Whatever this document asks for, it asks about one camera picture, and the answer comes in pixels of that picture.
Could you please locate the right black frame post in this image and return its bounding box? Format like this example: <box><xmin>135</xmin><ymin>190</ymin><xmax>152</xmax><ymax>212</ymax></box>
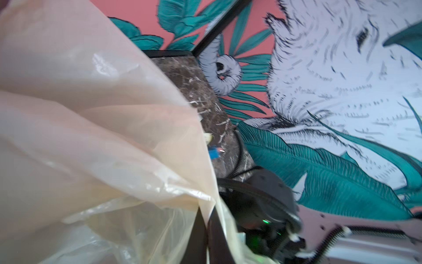
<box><xmin>191</xmin><ymin>0</ymin><xmax>252</xmax><ymax>57</ymax></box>

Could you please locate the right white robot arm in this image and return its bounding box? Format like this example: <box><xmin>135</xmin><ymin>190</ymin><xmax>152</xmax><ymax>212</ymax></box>
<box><xmin>217</xmin><ymin>123</ymin><xmax>422</xmax><ymax>259</ymax></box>

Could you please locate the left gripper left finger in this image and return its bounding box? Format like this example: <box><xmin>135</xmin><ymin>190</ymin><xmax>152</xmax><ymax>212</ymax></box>
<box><xmin>180</xmin><ymin>208</ymin><xmax>208</xmax><ymax>264</ymax></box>

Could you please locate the translucent cream plastic bag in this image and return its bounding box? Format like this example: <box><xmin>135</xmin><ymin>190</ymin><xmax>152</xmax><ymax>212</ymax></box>
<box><xmin>0</xmin><ymin>0</ymin><xmax>278</xmax><ymax>264</ymax></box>

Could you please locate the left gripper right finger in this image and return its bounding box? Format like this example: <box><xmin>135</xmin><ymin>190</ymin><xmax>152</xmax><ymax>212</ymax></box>
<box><xmin>207</xmin><ymin>208</ymin><xmax>235</xmax><ymax>264</ymax></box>

